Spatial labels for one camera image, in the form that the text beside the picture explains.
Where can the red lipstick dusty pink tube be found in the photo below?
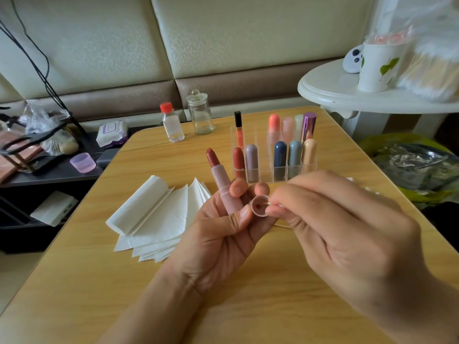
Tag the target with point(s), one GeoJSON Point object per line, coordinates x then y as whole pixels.
{"type": "Point", "coordinates": [224, 184]}

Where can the person's right hand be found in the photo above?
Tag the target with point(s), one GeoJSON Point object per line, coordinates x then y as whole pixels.
{"type": "Point", "coordinates": [366, 247]}

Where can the white power bank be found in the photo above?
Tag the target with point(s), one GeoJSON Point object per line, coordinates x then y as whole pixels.
{"type": "Point", "coordinates": [53, 208]}

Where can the white tissue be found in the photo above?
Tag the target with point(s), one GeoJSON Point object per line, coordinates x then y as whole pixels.
{"type": "Point", "coordinates": [138, 204]}

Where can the yellow-green bin with bag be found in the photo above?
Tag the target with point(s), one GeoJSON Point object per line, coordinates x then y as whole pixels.
{"type": "Point", "coordinates": [416, 168]}

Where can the person's left forearm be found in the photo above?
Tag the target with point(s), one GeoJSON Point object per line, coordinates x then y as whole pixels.
{"type": "Point", "coordinates": [150, 315]}

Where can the crumpled clear plastic bag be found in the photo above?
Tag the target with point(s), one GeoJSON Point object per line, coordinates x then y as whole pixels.
{"type": "Point", "coordinates": [43, 118]}

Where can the white panda figure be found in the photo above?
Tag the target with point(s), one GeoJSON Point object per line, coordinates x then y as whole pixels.
{"type": "Point", "coordinates": [353, 59]}

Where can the red lipstick mauve tube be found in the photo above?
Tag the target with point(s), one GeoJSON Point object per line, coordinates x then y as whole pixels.
{"type": "Point", "coordinates": [252, 162]}

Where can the wet wipes pack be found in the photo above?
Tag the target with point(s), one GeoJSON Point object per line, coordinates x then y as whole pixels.
{"type": "Point", "coordinates": [112, 134]}

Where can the small purple plastic cup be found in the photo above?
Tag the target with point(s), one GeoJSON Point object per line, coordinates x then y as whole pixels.
{"type": "Point", "coordinates": [82, 163]}

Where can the beige padded backrest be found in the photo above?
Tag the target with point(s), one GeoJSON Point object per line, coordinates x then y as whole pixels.
{"type": "Point", "coordinates": [272, 28]}

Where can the pink tray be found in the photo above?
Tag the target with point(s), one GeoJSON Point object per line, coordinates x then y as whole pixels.
{"type": "Point", "coordinates": [8, 164]}

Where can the white round side table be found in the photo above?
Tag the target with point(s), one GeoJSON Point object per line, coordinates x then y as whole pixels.
{"type": "Point", "coordinates": [330, 89]}

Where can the glass jar with lid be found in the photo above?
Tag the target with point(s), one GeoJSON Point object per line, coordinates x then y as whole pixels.
{"type": "Point", "coordinates": [199, 113]}

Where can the white mug green leaf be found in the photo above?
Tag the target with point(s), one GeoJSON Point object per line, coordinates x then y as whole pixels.
{"type": "Point", "coordinates": [380, 64]}

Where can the black low shelf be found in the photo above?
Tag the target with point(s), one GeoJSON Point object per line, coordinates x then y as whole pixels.
{"type": "Point", "coordinates": [57, 177]}

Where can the dusty pink lipstick cap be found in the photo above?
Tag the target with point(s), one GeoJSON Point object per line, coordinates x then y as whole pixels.
{"type": "Point", "coordinates": [259, 205]}

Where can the stack of white tissues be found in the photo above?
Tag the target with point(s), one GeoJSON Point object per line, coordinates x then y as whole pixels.
{"type": "Point", "coordinates": [154, 222]}

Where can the clear bottle red cap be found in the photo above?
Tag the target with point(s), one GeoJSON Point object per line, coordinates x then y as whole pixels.
{"type": "Point", "coordinates": [171, 124]}

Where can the clear acrylic lipstick organizer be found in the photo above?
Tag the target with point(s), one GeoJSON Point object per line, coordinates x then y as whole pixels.
{"type": "Point", "coordinates": [280, 157]}

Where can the pile of cotton swabs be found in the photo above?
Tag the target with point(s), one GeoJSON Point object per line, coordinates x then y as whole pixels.
{"type": "Point", "coordinates": [373, 188]}

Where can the person's left hand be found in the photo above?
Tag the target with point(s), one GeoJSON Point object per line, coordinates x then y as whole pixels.
{"type": "Point", "coordinates": [211, 247]}

